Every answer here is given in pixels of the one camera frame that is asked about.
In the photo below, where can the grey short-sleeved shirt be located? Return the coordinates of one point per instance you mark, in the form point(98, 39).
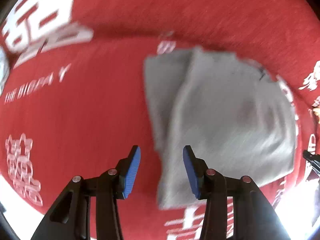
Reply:
point(225, 117)

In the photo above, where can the red printed tablecloth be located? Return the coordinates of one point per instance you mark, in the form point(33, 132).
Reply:
point(87, 105)

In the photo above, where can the peach soft object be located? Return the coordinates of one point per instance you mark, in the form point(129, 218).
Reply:
point(317, 105)

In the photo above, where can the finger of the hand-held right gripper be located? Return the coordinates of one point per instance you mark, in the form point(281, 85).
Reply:
point(310, 156)

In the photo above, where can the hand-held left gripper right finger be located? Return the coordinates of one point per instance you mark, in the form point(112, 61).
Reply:
point(191, 172)

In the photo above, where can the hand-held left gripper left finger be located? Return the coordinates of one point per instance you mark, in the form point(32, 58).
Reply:
point(131, 172)

